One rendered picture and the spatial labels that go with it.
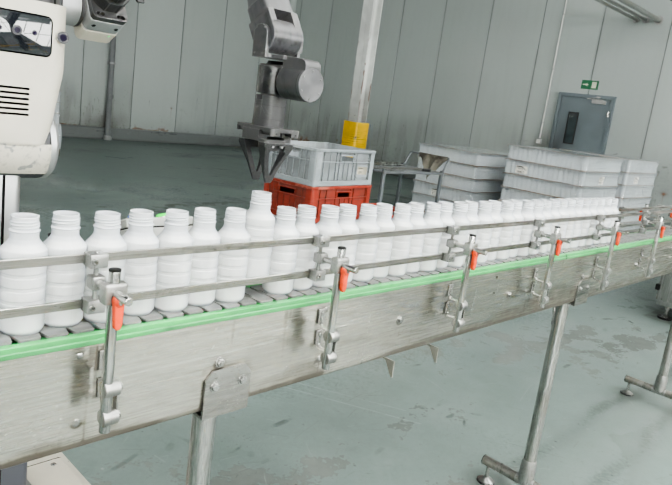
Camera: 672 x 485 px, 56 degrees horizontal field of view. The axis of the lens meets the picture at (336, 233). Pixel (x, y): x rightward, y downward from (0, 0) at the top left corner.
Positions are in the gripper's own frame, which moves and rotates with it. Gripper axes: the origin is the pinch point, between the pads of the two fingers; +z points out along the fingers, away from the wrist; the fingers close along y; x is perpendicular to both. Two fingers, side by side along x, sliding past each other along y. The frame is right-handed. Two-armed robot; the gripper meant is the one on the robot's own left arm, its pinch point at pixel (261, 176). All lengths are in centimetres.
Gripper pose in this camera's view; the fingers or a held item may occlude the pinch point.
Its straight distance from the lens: 117.3
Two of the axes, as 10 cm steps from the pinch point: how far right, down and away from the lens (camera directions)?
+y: -7.1, -2.4, 6.7
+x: -6.9, 0.5, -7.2
